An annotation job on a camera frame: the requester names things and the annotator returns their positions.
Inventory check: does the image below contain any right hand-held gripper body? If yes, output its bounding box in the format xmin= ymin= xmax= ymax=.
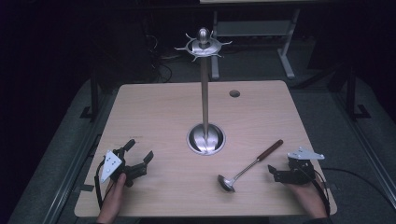
xmin=273 ymin=147 xmax=325 ymax=185

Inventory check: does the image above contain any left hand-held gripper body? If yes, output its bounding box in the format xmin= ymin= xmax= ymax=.
xmin=100 ymin=148 xmax=148 ymax=189

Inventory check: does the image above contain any metal ladle with wooden handle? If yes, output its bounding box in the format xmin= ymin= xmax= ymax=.
xmin=217 ymin=139 xmax=284 ymax=193

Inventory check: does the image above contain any metal utensil stand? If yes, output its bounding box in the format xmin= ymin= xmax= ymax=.
xmin=174 ymin=27 xmax=233 ymax=157

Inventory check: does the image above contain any person's right hand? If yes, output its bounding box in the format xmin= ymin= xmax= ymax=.
xmin=284 ymin=179 xmax=329 ymax=219

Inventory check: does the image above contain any person's left hand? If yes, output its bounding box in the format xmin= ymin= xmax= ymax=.
xmin=96 ymin=173 xmax=128 ymax=224

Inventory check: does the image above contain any black metal stand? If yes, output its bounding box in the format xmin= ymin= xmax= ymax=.
xmin=330 ymin=62 xmax=372 ymax=121
xmin=79 ymin=74 xmax=101 ymax=123

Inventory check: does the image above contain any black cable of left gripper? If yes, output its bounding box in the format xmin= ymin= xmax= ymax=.
xmin=93 ymin=160 xmax=108 ymax=210

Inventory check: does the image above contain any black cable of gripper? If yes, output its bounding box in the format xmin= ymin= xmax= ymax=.
xmin=93 ymin=160 xmax=108 ymax=210
xmin=298 ymin=164 xmax=396 ymax=217

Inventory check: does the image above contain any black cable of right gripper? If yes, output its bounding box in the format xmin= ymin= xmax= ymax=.
xmin=298 ymin=164 xmax=396 ymax=217

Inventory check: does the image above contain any bundle of black floor cables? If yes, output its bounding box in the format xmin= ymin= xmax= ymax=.
xmin=143 ymin=31 xmax=181 ymax=84

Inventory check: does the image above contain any white metal desk frame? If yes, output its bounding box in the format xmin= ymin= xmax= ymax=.
xmin=210 ymin=8 xmax=302 ymax=80

